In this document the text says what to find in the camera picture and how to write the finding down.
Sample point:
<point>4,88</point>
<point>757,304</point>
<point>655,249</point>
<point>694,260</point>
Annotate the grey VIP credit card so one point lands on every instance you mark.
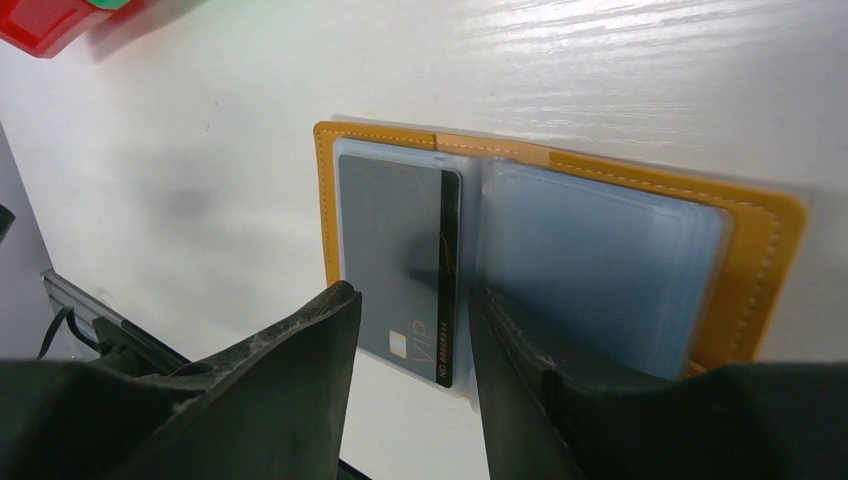
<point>399,247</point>

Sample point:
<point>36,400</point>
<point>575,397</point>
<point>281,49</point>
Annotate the yellow leather card holder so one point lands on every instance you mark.
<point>661,272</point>

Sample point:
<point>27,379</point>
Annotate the red bin with gold card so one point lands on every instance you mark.
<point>43,28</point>

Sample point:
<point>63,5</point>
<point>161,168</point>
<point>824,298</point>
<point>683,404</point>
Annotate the aluminium frame rail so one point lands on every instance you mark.
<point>109,339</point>

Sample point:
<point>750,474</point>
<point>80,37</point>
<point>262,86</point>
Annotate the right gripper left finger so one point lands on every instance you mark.
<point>271,406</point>

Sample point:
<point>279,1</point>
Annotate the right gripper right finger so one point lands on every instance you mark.
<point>554,409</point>

